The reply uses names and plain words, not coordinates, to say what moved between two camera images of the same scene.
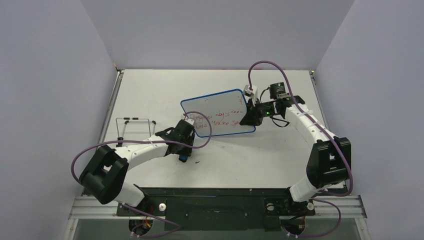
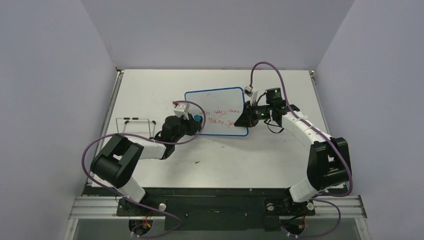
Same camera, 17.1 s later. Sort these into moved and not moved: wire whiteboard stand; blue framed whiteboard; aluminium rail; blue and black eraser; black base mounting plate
Moved: blue framed whiteboard; blue and black eraser
Not moved: black base mounting plate; aluminium rail; wire whiteboard stand
